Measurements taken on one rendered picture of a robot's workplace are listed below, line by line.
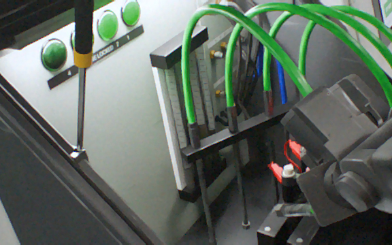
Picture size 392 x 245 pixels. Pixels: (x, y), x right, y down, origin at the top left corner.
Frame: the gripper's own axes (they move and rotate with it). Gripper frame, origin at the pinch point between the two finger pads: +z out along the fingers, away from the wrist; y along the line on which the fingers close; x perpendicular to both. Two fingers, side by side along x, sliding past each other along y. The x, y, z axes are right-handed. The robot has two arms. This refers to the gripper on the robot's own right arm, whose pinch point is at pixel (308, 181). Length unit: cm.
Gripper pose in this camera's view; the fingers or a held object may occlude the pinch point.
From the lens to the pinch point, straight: 89.8
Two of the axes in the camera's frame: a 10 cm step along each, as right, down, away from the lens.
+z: -3.2, 4.1, 8.5
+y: -6.0, -7.9, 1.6
